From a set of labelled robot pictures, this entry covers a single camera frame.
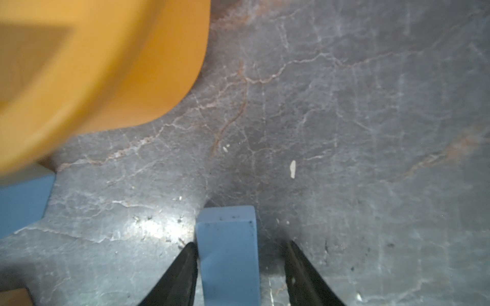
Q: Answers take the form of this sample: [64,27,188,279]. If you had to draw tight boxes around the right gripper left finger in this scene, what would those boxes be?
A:
[139,242,198,306]

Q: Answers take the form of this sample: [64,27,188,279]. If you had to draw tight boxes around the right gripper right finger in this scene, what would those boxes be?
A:
[284,240,345,306]

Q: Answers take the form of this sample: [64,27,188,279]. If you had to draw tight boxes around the long blue block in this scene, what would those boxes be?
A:
[195,205,261,305]

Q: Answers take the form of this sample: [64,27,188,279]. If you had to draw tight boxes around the natural wood block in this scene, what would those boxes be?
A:
[0,288,34,306]

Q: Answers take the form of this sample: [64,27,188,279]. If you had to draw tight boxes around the blue cube near tub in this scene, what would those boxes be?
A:
[1,164,56,238]

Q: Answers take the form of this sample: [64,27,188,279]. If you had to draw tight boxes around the yellow plastic tub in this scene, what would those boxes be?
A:
[1,1,211,175]

